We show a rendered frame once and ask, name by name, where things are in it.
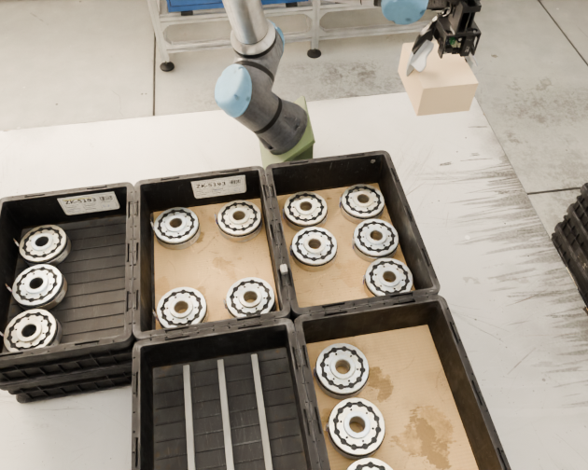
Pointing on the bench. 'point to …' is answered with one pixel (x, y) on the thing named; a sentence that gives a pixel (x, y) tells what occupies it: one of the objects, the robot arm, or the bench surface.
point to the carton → (439, 83)
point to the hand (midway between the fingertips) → (437, 70)
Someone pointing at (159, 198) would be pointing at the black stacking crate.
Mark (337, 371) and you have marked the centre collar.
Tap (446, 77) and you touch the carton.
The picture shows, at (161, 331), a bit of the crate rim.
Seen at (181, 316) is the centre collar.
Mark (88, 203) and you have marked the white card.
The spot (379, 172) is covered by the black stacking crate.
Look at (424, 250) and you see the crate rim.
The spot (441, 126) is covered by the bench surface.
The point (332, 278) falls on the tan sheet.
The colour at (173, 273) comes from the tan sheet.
